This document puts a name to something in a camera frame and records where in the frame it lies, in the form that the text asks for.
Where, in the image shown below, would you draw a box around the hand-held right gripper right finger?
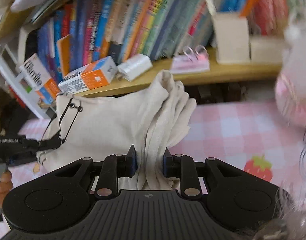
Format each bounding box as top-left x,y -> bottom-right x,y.
162,147 -> 277,200

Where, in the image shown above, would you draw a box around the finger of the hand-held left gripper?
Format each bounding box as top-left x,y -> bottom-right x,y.
36,138 -> 65,152

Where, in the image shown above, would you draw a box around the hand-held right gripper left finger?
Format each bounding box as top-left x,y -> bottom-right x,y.
31,144 -> 139,200

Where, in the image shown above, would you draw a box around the cream t-shirt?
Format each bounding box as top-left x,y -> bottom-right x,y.
36,69 -> 197,191

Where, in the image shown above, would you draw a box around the person's left hand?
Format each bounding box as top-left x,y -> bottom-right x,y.
0,171 -> 14,207

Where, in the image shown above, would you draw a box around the tall white orange box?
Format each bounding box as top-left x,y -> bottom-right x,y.
16,53 -> 59,106

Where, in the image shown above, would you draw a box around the orange white carton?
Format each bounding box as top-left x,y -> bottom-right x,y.
57,55 -> 119,96

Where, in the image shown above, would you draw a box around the white wrapped packet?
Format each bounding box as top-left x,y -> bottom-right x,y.
117,53 -> 153,82

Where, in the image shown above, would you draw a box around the wooden white bookshelf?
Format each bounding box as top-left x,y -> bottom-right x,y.
0,0 -> 286,121

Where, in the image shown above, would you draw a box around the pink scissors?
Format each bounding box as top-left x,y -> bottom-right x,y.
170,44 -> 210,75

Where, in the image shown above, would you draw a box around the cream pen holder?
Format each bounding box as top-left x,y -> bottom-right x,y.
211,12 -> 251,65

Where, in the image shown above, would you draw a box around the row of colourful books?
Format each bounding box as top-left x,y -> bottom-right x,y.
25,0 -> 293,78

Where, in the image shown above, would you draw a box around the small cream box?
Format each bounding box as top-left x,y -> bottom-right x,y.
249,36 -> 287,64

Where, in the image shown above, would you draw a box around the white pink plush bunny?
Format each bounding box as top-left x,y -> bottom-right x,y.
274,2 -> 306,128

